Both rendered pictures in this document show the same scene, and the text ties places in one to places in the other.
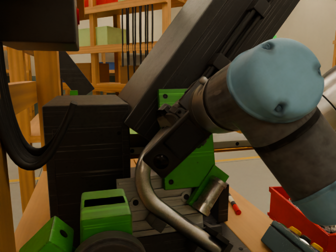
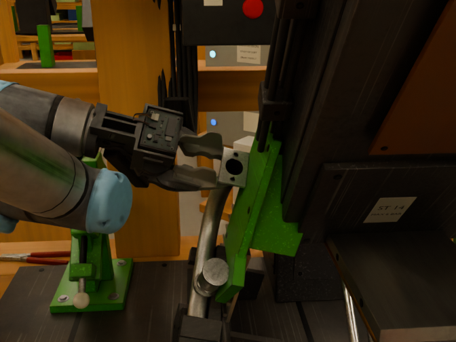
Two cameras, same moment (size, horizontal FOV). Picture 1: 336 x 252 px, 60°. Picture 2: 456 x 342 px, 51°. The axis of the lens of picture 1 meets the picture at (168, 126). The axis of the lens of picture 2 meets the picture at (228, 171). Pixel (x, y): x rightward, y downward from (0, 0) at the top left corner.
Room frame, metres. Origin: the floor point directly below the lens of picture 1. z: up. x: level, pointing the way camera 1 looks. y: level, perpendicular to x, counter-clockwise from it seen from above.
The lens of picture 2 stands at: (0.69, -0.64, 1.45)
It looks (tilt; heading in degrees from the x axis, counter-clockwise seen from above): 22 degrees down; 101
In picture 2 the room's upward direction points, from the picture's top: straight up
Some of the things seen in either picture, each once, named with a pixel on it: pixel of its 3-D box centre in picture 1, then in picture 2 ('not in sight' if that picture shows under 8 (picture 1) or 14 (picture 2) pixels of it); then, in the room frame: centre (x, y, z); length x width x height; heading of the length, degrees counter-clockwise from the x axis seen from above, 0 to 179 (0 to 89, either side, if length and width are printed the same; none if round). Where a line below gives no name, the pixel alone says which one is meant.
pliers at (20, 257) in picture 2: not in sight; (36, 257); (0.11, 0.16, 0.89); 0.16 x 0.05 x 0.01; 9
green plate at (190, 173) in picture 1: (182, 134); (271, 196); (0.64, -0.03, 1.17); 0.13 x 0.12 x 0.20; 15
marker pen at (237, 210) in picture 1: (233, 203); not in sight; (0.85, -0.20, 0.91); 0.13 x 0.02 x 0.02; 2
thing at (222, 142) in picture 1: (178, 142); (383, 240); (0.79, -0.03, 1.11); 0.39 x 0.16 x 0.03; 105
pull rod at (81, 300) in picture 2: not in sight; (82, 288); (0.31, -0.02, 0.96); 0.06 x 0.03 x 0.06; 105
